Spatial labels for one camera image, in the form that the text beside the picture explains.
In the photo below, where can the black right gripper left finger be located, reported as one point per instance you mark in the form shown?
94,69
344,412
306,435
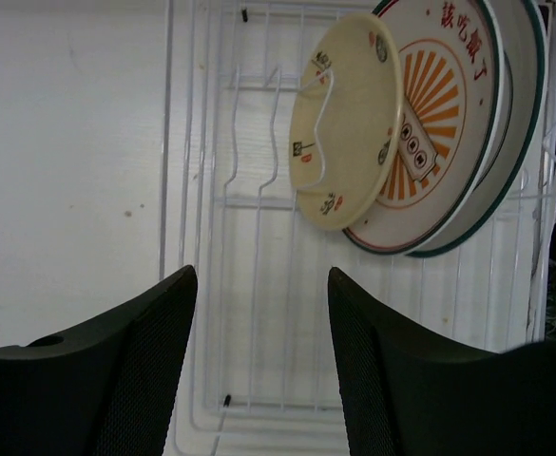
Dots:
106,386

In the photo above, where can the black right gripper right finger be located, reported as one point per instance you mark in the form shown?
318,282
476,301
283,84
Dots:
406,390

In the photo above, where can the small cream printed plate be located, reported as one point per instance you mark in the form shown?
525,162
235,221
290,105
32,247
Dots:
346,114

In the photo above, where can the cream plate with orange pattern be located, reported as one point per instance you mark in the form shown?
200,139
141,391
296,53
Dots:
452,57

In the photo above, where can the white wire dish rack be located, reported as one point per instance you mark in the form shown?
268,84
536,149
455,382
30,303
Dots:
259,377

